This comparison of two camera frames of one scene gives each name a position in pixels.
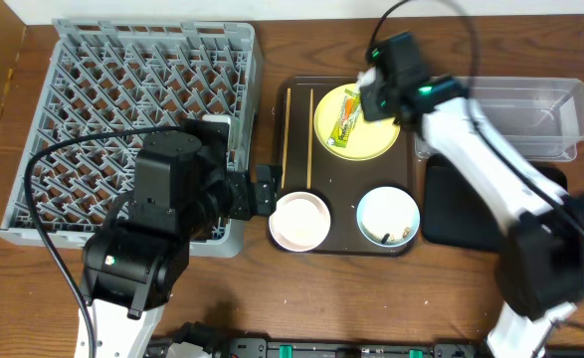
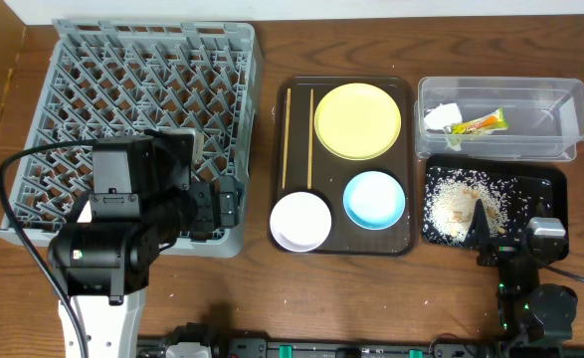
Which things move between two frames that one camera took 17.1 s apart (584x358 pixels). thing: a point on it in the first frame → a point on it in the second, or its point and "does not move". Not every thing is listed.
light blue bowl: (388, 217) → (374, 200)
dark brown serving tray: (305, 165) does not move
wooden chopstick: (285, 155) does not move
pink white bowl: (300, 222) does not move
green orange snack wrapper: (346, 119) → (492, 121)
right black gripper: (372, 102) → (496, 250)
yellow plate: (368, 139) does not move
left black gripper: (245, 194) → (227, 202)
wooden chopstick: (309, 151) does not move
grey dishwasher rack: (113, 78) does not move
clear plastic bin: (545, 117) does not move
